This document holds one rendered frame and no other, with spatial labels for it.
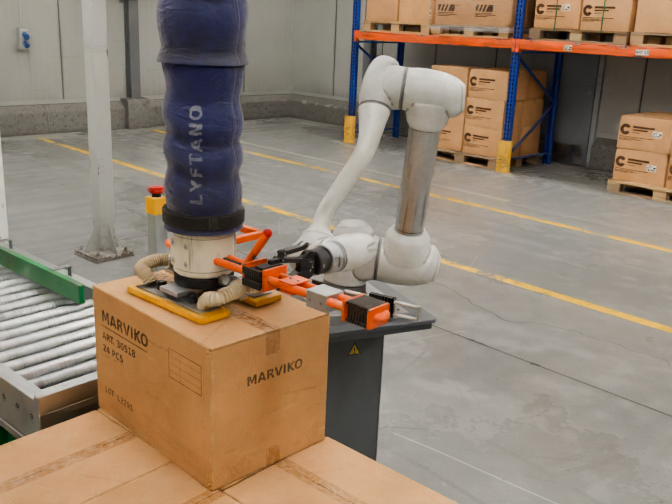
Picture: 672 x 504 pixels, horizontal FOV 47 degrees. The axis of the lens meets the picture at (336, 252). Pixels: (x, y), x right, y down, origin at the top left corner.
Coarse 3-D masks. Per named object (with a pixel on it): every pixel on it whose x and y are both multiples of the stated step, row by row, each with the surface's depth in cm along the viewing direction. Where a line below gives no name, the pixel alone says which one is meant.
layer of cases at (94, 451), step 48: (48, 432) 224; (96, 432) 225; (0, 480) 200; (48, 480) 201; (96, 480) 202; (144, 480) 203; (192, 480) 204; (240, 480) 205; (288, 480) 205; (336, 480) 206; (384, 480) 207
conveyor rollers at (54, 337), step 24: (0, 288) 340; (24, 288) 340; (0, 312) 314; (24, 312) 313; (48, 312) 312; (72, 312) 312; (0, 336) 288; (24, 336) 287; (48, 336) 292; (72, 336) 290; (0, 360) 270; (24, 360) 268; (48, 360) 274; (72, 360) 271; (48, 384) 256
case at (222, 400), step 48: (96, 288) 226; (96, 336) 232; (144, 336) 210; (192, 336) 194; (240, 336) 196; (288, 336) 205; (144, 384) 215; (192, 384) 197; (240, 384) 197; (288, 384) 209; (144, 432) 220; (192, 432) 201; (240, 432) 201; (288, 432) 214
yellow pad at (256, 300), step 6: (246, 294) 219; (252, 294) 218; (258, 294) 218; (264, 294) 219; (270, 294) 220; (276, 294) 220; (246, 300) 217; (252, 300) 215; (258, 300) 215; (264, 300) 216; (270, 300) 218; (276, 300) 220; (252, 306) 216; (258, 306) 215
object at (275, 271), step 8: (248, 264) 202; (256, 264) 204; (248, 272) 199; (256, 272) 197; (264, 272) 196; (272, 272) 198; (280, 272) 201; (248, 280) 200; (256, 280) 199; (264, 280) 197; (256, 288) 198; (264, 288) 198; (272, 288) 200
